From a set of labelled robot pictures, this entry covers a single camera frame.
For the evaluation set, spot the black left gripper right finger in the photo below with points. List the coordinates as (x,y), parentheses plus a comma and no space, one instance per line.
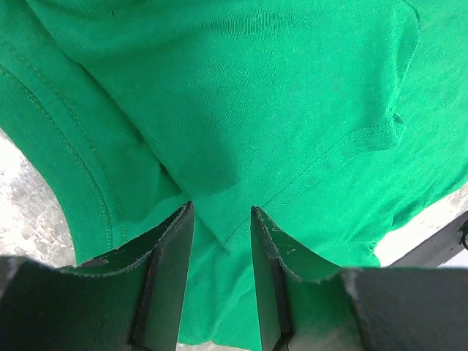
(305,302)

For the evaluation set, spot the green t shirt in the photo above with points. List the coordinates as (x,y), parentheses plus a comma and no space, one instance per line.
(343,120)

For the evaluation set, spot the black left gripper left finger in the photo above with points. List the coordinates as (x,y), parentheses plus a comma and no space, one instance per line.
(129,298)

